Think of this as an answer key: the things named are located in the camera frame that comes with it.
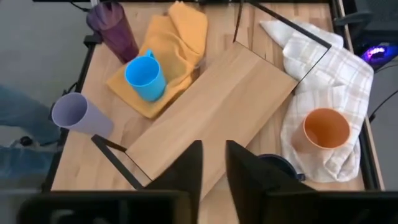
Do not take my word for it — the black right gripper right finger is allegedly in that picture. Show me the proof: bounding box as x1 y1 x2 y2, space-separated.
225 139 398 224

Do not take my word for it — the black floor cable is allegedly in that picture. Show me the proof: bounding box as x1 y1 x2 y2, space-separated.
368 89 398 123

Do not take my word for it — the dark navy mug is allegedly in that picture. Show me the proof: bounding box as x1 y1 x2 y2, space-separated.
257 153 306 182

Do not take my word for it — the person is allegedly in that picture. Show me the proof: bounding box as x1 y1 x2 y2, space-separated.
0 83 60 183

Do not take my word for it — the blue plastic mug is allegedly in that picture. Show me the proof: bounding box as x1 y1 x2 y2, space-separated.
124 49 167 102

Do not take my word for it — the yellow waffle cloth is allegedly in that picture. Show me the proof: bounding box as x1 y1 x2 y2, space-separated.
106 1 208 119

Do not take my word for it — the lavender plastic cup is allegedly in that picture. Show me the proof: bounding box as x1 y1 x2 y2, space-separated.
51 92 114 139

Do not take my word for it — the black computer tower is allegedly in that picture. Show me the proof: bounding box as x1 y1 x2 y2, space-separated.
334 0 398 71

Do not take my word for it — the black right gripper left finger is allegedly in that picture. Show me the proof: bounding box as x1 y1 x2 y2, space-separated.
17 139 203 224

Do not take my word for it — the orange plastic cup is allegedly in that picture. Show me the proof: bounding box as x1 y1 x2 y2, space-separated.
290 108 351 154

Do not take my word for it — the purple faceted tumbler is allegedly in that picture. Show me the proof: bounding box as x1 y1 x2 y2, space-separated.
86 2 140 64

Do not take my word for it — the white checked cloth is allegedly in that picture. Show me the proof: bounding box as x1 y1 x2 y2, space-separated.
259 20 374 183

